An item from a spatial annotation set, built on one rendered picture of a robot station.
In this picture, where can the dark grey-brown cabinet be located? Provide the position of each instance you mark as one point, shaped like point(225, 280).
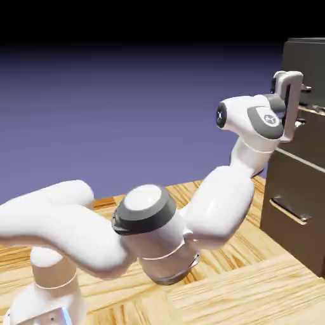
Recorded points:
point(312, 39)

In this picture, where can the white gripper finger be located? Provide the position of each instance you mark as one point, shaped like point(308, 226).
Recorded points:
point(299, 123)
point(306, 88)

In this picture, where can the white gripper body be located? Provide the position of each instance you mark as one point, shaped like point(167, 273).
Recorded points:
point(295, 101)

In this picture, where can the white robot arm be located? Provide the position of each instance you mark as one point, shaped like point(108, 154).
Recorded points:
point(218, 203)

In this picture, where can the short dark drawer front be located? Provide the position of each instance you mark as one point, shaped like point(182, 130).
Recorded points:
point(289, 177)

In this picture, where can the tall dark drawer front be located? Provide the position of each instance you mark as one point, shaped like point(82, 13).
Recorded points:
point(311, 63)

